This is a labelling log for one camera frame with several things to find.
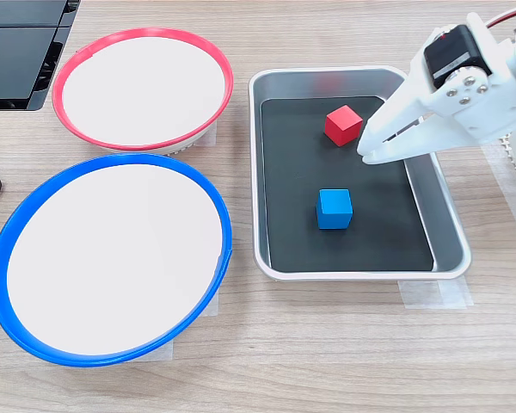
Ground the red cube block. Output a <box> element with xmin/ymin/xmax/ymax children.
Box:
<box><xmin>323</xmin><ymin>104</ymin><xmax>365</xmax><ymax>148</ymax></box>

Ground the blue cube block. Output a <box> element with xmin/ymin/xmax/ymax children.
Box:
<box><xmin>316</xmin><ymin>188</ymin><xmax>354</xmax><ymax>231</ymax></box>

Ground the silver metal tray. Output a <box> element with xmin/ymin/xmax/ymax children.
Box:
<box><xmin>248</xmin><ymin>65</ymin><xmax>473</xmax><ymax>282</ymax></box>

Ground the clear tape strip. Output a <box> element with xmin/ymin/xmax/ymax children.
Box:
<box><xmin>398</xmin><ymin>278</ymin><xmax>475</xmax><ymax>309</ymax></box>
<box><xmin>122</xmin><ymin>337</ymin><xmax>175</xmax><ymax>363</ymax></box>

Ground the red-rimmed white dish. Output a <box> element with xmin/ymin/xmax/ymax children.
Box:
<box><xmin>51</xmin><ymin>28</ymin><xmax>235</xmax><ymax>157</ymax></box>

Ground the blue-rimmed white dish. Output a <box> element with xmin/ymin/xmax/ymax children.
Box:
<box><xmin>0</xmin><ymin>152</ymin><xmax>234</xmax><ymax>369</ymax></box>

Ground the black flat panel device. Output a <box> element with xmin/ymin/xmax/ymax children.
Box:
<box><xmin>0</xmin><ymin>0</ymin><xmax>83</xmax><ymax>113</ymax></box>

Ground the red black white cable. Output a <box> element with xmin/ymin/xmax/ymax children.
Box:
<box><xmin>483</xmin><ymin>4</ymin><xmax>516</xmax><ymax>30</ymax></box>

